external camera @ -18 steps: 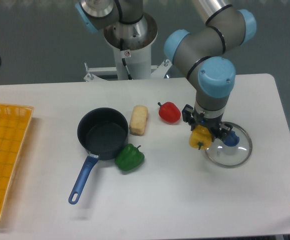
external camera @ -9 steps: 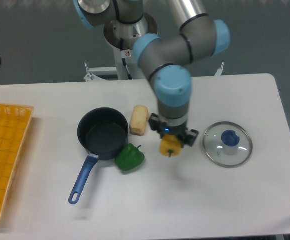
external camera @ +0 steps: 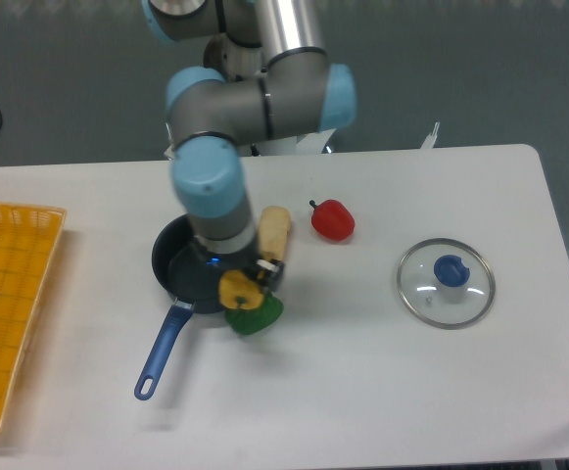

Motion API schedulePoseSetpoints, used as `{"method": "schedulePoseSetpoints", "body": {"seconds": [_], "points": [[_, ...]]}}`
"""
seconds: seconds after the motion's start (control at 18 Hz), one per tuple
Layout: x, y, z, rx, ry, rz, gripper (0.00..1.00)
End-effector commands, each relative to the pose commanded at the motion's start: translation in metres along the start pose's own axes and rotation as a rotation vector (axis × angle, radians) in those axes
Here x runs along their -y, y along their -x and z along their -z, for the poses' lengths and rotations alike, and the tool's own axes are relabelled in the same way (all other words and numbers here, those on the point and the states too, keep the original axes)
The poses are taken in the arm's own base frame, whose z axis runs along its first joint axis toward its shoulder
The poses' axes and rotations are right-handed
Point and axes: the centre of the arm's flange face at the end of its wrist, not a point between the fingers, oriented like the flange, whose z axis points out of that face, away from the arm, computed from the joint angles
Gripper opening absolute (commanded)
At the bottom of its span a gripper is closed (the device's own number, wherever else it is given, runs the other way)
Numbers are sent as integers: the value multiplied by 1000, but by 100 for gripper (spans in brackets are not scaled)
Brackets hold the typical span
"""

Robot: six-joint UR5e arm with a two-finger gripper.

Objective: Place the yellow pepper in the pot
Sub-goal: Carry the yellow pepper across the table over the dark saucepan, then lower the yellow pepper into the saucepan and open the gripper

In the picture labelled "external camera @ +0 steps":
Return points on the yellow bell pepper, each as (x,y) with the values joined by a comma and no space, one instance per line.
(237,291)

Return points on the beige bread loaf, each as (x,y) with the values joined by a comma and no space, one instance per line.
(274,228)

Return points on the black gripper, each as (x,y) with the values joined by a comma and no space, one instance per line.
(268,274)

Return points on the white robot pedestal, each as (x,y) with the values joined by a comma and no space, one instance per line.
(250,60)

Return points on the green bell pepper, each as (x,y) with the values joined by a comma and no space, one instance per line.
(250,321)

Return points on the red bell pepper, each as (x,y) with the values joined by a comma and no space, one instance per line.
(332,220)

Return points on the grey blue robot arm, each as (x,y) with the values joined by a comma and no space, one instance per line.
(292,89)

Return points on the glass lid blue knob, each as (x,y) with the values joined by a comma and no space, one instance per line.
(445,283)

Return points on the dark pot blue handle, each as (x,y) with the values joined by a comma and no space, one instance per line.
(190,276)

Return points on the yellow plastic basket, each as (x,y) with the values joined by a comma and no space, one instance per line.
(29,237)

